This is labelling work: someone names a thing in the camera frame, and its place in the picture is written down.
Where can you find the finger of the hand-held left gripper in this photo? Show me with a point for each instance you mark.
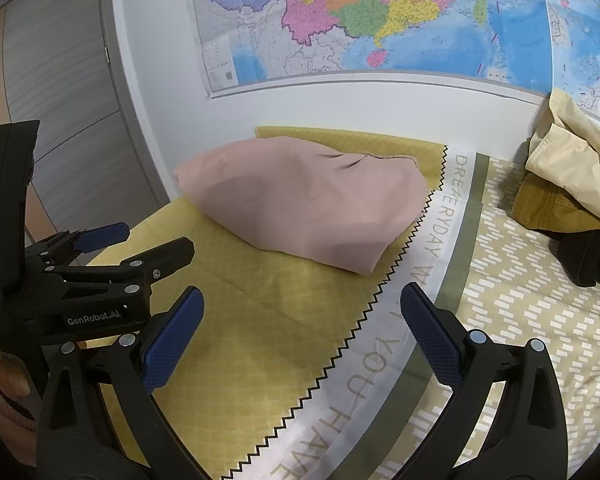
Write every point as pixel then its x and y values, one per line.
pixel 102 235
pixel 170 255

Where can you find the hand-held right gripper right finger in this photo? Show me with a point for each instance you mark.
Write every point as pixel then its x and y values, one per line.
pixel 430 332

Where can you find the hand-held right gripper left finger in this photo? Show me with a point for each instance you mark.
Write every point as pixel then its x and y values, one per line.
pixel 172 342

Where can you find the pink coat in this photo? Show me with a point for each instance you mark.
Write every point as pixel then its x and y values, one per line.
pixel 305 200

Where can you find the person's left hand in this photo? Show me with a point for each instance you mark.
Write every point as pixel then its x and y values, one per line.
pixel 10 375

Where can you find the patterned bed sheet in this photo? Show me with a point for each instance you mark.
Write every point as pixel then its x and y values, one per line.
pixel 280 335

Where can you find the grey wardrobe door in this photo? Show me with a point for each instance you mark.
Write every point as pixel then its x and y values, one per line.
pixel 70 110

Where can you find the mustard brown garment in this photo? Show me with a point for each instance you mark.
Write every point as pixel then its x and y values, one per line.
pixel 540 205

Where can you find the black garment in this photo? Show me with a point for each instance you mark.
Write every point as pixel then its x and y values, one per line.
pixel 590 260

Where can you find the cream garment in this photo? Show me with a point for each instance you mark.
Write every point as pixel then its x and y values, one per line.
pixel 570 175

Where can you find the colourful wall map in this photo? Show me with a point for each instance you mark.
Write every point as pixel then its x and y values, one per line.
pixel 380 10

